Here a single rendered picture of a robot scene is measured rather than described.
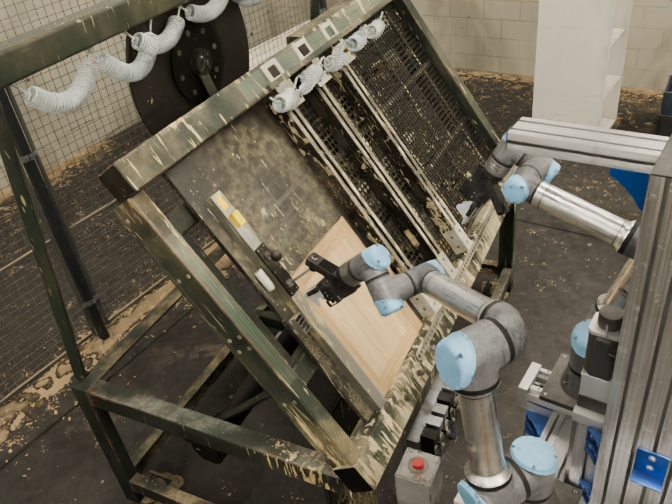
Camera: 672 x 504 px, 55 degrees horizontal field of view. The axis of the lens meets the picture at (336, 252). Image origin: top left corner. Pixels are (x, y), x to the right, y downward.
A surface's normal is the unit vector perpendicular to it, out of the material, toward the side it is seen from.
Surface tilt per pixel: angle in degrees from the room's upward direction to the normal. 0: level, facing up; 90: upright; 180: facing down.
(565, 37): 90
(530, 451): 7
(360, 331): 57
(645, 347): 90
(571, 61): 90
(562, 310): 0
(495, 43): 90
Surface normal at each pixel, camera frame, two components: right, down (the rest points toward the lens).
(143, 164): 0.68, -0.31
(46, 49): 0.90, 0.16
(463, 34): -0.56, 0.53
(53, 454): -0.11, -0.81
